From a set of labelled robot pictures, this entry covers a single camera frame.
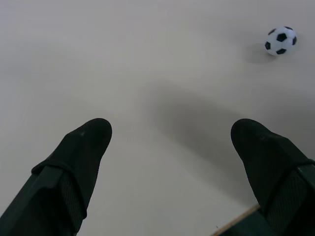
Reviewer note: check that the small black-white soccer ball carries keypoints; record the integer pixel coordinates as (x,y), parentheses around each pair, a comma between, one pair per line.
(280,40)

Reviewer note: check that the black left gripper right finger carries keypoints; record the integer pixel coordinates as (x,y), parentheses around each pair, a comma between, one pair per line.
(275,172)

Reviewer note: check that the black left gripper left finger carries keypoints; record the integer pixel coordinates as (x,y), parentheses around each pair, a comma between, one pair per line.
(61,177)

